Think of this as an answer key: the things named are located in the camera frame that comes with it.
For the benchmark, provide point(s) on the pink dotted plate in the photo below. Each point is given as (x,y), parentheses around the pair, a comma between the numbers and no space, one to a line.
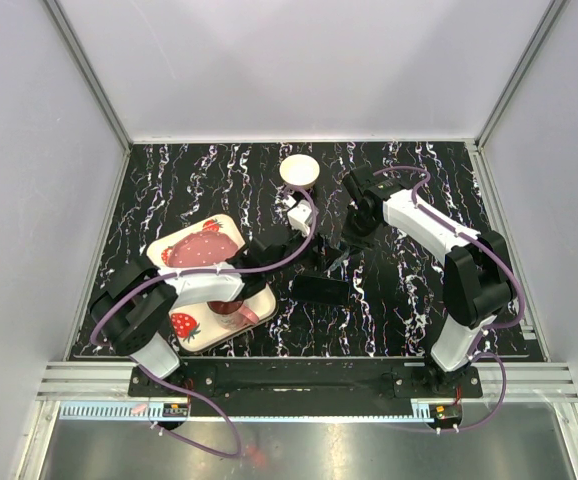
(200,249)

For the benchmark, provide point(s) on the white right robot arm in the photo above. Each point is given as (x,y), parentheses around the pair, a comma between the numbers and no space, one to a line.
(478,280)

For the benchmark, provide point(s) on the cream ceramic bowl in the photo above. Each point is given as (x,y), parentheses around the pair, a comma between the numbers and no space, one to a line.
(300,171)

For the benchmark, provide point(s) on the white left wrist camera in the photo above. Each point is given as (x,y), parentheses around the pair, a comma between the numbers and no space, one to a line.
(300,215)

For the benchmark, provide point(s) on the black smartphone on table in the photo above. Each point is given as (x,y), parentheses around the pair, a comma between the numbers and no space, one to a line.
(320,290)

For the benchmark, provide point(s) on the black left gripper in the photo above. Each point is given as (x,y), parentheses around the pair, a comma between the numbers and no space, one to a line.
(321,260)

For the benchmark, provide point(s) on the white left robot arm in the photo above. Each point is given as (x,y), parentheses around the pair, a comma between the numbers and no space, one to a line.
(131,313)

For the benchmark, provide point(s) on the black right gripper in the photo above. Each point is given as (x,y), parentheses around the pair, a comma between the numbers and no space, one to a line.
(348,238)

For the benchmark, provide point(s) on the white strawberry tray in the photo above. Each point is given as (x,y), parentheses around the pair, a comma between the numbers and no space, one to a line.
(193,323)

